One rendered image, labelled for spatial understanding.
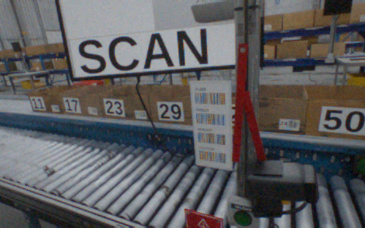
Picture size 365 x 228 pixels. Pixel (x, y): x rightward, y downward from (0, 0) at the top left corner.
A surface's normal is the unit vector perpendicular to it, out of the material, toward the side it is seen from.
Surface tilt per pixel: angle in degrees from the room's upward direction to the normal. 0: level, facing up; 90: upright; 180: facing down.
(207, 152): 90
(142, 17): 86
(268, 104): 90
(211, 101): 90
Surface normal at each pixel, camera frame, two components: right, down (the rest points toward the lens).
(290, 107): -0.41, 0.32
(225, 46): -0.10, 0.25
